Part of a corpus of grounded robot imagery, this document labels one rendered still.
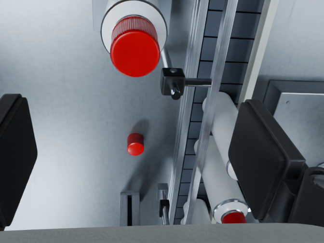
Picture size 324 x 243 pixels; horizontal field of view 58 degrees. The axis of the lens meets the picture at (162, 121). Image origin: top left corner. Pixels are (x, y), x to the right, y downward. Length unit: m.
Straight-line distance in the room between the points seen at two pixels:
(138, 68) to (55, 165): 0.49
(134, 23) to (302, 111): 0.44
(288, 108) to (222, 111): 0.16
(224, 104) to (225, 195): 0.14
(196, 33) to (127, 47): 0.27
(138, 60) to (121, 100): 0.36
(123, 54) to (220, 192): 0.30
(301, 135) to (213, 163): 0.21
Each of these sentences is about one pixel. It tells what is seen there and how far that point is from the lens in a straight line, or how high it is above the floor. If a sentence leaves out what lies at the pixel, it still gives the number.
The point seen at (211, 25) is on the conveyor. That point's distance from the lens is 0.46.
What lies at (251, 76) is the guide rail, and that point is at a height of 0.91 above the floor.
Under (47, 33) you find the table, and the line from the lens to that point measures 0.52.
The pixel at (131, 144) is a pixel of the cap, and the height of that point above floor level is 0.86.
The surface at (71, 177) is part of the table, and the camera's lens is 0.68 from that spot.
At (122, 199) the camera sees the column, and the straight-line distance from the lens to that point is 0.69.
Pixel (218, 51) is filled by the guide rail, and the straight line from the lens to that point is 0.38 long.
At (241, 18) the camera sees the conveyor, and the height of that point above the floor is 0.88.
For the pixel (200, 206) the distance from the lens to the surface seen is 0.64.
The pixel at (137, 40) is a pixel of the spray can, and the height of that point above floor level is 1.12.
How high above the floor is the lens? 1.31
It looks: 56 degrees down
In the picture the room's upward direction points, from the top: 171 degrees clockwise
